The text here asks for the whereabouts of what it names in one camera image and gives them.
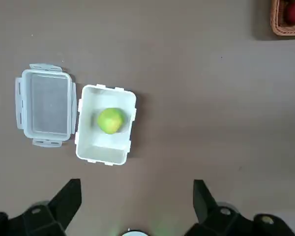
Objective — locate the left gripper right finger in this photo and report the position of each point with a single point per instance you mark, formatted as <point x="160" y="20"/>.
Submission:
<point x="209" y="216"/>

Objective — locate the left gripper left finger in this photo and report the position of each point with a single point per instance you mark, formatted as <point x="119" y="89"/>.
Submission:
<point x="59" y="209"/>

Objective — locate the green apple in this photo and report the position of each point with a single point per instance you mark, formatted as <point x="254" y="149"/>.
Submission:
<point x="111" y="121"/>

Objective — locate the white plastic box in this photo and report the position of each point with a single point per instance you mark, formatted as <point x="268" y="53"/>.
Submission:
<point x="105" y="150"/>

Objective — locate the clear lid with latches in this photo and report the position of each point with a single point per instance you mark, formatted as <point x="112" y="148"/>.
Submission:
<point x="49" y="105"/>

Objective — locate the brown wicker basket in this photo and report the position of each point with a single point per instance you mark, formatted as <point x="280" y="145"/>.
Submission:
<point x="276" y="24"/>

